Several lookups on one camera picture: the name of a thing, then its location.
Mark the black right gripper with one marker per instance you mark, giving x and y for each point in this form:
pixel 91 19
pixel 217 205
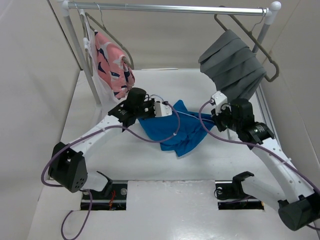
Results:
pixel 217 118

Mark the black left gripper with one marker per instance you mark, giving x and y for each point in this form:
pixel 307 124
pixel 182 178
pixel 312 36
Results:
pixel 150 102

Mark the light blue wire hanger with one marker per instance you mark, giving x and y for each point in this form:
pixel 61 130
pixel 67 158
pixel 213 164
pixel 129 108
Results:
pixel 180 112

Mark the blue t shirt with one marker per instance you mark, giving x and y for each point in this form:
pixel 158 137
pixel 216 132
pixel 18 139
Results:
pixel 189 135

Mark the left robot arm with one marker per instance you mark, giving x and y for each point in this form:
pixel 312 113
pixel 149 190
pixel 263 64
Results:
pixel 68 166

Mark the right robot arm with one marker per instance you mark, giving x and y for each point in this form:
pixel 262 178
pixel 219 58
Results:
pixel 297 199

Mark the pink patterned shirt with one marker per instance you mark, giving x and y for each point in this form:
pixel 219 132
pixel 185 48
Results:
pixel 111 66

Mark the taupe hanger with pink shirt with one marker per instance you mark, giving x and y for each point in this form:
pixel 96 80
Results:
pixel 128 59

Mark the taupe hanger with white garment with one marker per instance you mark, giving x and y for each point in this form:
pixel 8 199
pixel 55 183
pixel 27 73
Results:
pixel 88 41

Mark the white garment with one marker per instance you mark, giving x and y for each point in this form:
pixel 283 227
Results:
pixel 103 90

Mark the grey pleated skirt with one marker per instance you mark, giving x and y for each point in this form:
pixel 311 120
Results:
pixel 232 66

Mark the white metal clothes rack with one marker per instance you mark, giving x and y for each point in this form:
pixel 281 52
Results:
pixel 268 15

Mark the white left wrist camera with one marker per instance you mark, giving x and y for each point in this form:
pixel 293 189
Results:
pixel 162 110

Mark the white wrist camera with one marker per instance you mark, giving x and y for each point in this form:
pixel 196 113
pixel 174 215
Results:
pixel 162 110
pixel 219 101

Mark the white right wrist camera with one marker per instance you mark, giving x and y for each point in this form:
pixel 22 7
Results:
pixel 219 101

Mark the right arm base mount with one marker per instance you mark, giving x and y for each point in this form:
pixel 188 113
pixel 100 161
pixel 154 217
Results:
pixel 230 194

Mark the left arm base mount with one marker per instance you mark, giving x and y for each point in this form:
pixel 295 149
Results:
pixel 107 194

